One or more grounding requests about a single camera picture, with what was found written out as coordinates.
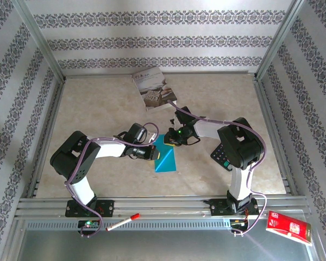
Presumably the grey sheet metal tray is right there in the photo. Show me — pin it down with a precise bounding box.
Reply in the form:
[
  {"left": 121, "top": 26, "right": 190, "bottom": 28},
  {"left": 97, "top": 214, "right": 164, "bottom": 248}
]
[{"left": 16, "top": 229, "right": 316, "bottom": 261}]

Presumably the black calculator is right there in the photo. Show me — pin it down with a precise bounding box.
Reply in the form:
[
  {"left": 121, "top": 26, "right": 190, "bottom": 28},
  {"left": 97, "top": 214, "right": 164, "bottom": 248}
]
[{"left": 210, "top": 144, "right": 233, "bottom": 171}]

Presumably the paperback book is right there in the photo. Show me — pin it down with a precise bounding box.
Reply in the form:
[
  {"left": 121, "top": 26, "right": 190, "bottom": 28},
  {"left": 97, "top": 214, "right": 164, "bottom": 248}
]
[{"left": 131, "top": 67, "right": 178, "bottom": 112}]

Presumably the white marker with red cap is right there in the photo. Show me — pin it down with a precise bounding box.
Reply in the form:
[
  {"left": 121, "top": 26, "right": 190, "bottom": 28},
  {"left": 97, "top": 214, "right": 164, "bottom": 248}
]
[{"left": 105, "top": 213, "right": 141, "bottom": 232}]

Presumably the small LED circuit board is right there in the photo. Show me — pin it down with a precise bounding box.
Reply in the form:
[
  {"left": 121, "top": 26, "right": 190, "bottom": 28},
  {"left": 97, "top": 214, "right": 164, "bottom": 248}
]
[{"left": 78, "top": 220, "right": 100, "bottom": 229}]

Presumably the red paper packet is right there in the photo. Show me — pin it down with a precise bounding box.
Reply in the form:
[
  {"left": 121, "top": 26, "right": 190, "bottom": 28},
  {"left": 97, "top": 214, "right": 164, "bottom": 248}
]
[{"left": 265, "top": 210, "right": 314, "bottom": 247}]

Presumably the wide aluminium base rail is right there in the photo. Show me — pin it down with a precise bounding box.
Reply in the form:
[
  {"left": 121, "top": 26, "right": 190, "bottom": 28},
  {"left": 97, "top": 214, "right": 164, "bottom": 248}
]
[{"left": 15, "top": 197, "right": 309, "bottom": 220}]

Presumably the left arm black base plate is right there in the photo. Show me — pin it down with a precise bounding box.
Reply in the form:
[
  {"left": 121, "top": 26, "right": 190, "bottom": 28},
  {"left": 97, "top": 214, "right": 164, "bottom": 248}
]
[{"left": 65, "top": 200, "right": 115, "bottom": 218}]

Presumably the thin aluminium rail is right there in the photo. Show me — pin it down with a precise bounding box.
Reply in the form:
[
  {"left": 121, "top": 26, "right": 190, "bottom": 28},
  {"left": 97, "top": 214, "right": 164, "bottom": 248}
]
[{"left": 64, "top": 70, "right": 258, "bottom": 79}]

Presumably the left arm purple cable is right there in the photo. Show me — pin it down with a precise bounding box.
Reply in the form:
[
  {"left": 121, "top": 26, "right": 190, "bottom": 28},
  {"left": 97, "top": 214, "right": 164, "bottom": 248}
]
[{"left": 64, "top": 122, "right": 160, "bottom": 239}]

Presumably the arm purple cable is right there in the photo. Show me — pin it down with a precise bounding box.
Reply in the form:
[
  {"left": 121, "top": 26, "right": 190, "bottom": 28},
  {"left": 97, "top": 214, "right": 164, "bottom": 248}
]
[
  {"left": 167, "top": 100, "right": 267, "bottom": 237},
  {"left": 64, "top": 122, "right": 160, "bottom": 239}
]

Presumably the slotted grey cable duct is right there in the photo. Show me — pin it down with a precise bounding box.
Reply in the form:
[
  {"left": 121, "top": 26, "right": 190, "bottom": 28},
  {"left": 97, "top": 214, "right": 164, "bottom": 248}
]
[{"left": 26, "top": 219, "right": 231, "bottom": 232}]

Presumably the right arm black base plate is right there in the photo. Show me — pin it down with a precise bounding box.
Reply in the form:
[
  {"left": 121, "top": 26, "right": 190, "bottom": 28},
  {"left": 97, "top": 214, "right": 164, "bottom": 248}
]
[{"left": 209, "top": 198, "right": 260, "bottom": 218}]

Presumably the aluminium side rail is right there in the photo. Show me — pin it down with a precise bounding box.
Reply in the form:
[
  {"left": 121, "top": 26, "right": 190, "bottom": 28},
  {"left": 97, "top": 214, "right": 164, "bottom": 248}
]
[
  {"left": 253, "top": 76, "right": 299, "bottom": 196},
  {"left": 27, "top": 78, "right": 66, "bottom": 199}
]

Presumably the small circuit board with wires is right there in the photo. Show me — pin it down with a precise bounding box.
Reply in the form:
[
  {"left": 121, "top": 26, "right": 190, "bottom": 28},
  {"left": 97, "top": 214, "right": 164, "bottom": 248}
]
[{"left": 229, "top": 219, "right": 249, "bottom": 228}]

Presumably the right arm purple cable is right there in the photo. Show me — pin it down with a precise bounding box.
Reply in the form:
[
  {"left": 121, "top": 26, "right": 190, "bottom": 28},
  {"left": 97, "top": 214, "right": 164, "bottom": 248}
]
[{"left": 167, "top": 100, "right": 267, "bottom": 237}]

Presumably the aluminium frame post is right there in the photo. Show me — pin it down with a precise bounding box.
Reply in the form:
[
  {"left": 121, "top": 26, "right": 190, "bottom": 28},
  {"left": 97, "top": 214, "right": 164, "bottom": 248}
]
[
  {"left": 256, "top": 0, "right": 306, "bottom": 80},
  {"left": 12, "top": 0, "right": 66, "bottom": 80}
]

